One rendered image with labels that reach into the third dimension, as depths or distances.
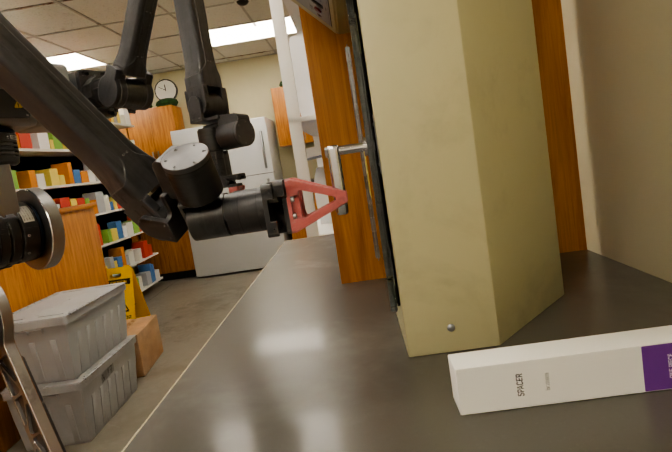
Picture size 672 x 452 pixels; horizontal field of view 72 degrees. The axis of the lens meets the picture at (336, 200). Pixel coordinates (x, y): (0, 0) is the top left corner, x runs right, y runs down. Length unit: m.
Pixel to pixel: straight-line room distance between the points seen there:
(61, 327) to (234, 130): 1.83
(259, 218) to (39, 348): 2.21
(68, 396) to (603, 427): 2.50
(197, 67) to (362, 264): 0.53
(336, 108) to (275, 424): 0.60
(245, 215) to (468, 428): 0.34
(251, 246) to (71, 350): 3.33
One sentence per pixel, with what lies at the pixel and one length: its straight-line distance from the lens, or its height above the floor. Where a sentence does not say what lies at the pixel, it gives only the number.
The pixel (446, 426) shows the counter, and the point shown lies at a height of 0.94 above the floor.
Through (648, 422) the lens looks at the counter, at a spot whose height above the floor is 0.94.
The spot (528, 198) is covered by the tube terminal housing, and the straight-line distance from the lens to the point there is 0.67.
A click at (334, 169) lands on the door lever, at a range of 0.58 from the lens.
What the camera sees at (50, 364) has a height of 0.42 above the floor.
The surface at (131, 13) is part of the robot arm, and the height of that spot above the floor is 1.59.
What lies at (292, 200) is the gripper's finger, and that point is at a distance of 0.57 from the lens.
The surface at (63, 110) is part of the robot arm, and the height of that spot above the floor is 1.30.
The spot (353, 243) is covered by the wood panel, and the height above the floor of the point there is 1.02.
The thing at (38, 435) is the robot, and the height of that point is 0.52.
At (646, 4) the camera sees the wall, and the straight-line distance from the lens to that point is 0.87.
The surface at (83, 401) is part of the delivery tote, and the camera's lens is 2.72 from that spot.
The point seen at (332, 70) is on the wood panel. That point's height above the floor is 1.36.
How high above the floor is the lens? 1.19
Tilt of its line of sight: 5 degrees down
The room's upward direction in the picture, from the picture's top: 9 degrees counter-clockwise
